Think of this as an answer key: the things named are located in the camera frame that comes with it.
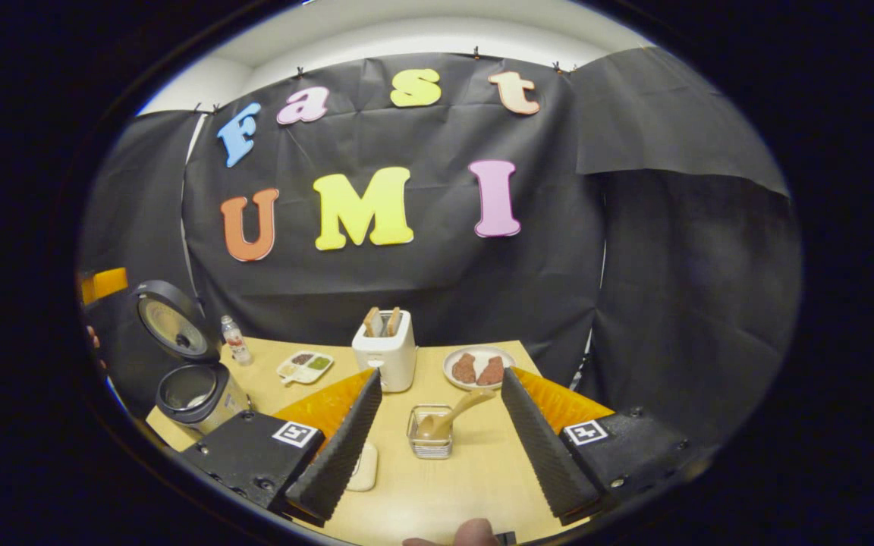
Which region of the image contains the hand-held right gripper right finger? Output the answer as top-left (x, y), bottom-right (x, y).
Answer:
top-left (501, 366), bottom-right (711, 530)

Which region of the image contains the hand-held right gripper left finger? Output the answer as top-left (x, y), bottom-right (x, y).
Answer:
top-left (179, 369), bottom-right (382, 528)

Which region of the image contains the white rice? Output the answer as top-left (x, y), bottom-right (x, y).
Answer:
top-left (347, 446), bottom-right (378, 490)

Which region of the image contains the metal wire chopstick holder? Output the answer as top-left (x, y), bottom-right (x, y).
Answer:
top-left (407, 404), bottom-right (454, 460)

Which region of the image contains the wooden spoon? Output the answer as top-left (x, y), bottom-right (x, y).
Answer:
top-left (416, 388), bottom-right (497, 442)

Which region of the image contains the dark grey rice cooker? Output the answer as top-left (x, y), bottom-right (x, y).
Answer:
top-left (131, 281), bottom-right (253, 437)

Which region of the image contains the clear glass dish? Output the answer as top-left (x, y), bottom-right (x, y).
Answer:
top-left (342, 440), bottom-right (381, 494)

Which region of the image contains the white sectioned seasoning dish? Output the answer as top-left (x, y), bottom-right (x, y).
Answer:
top-left (277, 351), bottom-right (335, 386)

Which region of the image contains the white toaster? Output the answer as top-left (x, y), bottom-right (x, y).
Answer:
top-left (351, 309), bottom-right (417, 394)

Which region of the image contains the white round plate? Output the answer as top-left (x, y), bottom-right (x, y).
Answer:
top-left (443, 346), bottom-right (517, 391)

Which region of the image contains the small clear bottle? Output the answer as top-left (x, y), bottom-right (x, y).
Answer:
top-left (221, 315), bottom-right (253, 366)

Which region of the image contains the black backdrop cloth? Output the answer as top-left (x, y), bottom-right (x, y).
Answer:
top-left (77, 47), bottom-right (803, 448)

